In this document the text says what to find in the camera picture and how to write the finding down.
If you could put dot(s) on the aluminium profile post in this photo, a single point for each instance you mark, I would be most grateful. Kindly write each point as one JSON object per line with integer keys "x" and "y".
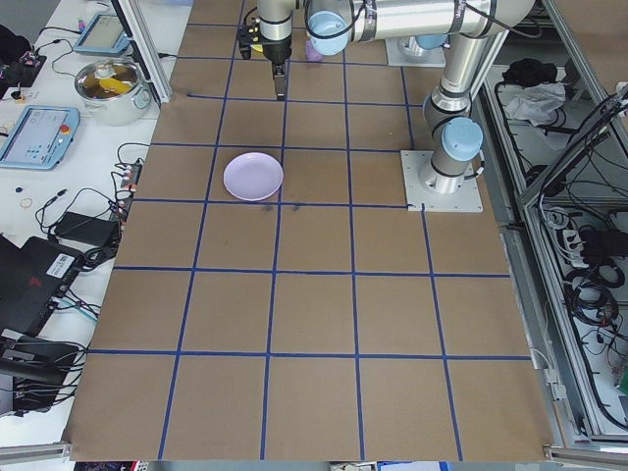
{"x": 147, "y": 54}

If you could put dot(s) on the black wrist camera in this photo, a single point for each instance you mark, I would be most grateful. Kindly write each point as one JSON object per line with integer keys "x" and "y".
{"x": 246, "y": 39}

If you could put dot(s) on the black USB hub strip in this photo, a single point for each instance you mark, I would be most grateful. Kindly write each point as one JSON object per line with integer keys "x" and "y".
{"x": 128, "y": 184}

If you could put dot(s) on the black cloth bundle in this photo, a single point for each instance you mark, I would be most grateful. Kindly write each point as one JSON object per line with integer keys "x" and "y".
{"x": 10, "y": 44}

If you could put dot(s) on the black cloth inside frame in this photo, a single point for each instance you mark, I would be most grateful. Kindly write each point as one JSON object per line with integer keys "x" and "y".
{"x": 530, "y": 71}

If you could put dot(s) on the white power strip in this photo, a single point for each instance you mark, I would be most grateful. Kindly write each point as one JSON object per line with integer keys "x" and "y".
{"x": 571, "y": 243}

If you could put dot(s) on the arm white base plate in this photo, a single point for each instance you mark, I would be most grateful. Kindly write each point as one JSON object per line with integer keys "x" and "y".
{"x": 456, "y": 203}
{"x": 402, "y": 58}

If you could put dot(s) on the purple plate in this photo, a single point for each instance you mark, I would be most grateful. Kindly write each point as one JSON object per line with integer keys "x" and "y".
{"x": 253, "y": 175}

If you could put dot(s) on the light blue teach pendant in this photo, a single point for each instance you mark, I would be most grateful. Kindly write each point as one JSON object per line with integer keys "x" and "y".
{"x": 34, "y": 137}
{"x": 100, "y": 34}

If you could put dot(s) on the thin tan rubber band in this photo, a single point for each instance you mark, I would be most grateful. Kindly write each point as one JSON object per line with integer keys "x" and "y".
{"x": 26, "y": 200}

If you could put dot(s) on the V-shaped metal bar frame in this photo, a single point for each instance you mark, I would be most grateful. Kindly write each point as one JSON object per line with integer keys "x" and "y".
{"x": 530, "y": 203}

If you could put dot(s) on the yellow plate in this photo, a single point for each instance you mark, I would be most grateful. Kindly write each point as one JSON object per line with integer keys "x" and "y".
{"x": 256, "y": 49}

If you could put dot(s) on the purple foam block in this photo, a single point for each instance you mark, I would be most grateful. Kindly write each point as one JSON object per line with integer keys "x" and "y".
{"x": 314, "y": 58}

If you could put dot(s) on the small grey metal bracket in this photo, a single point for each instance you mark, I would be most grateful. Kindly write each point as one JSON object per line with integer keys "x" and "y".
{"x": 553, "y": 382}

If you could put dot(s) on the large black power adapter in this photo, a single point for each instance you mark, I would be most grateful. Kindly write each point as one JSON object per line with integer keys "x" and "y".
{"x": 83, "y": 226}

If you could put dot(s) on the white cloth inside frame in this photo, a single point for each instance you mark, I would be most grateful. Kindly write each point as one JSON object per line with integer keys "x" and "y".
{"x": 535, "y": 105}

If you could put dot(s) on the black docking stand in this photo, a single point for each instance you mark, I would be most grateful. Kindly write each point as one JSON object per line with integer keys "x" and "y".
{"x": 34, "y": 358}

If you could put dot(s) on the black device with pink plugs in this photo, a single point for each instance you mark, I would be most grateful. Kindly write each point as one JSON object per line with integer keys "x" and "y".
{"x": 30, "y": 61}

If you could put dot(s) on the small black round spool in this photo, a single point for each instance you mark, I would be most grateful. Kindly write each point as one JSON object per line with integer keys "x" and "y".
{"x": 17, "y": 95}

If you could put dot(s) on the glass pot lid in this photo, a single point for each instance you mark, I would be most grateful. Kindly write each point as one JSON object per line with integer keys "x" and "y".
{"x": 108, "y": 78}

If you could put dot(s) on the steel cooking pot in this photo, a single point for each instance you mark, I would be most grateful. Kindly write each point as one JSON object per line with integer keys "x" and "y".
{"x": 118, "y": 110}

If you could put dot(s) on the aluminium profile bar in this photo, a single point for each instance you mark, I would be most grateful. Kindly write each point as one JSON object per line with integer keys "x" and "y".
{"x": 34, "y": 451}
{"x": 589, "y": 451}

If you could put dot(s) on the black laptop with red logo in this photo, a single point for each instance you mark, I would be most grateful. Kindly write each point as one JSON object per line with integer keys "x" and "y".
{"x": 24, "y": 289}

